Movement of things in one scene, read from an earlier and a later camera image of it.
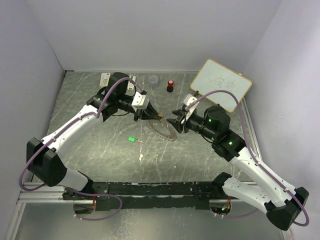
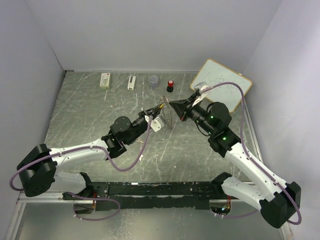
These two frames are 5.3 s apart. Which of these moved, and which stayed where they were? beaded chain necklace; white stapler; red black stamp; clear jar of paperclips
Moved: beaded chain necklace
Stayed: clear jar of paperclips; white stapler; red black stamp
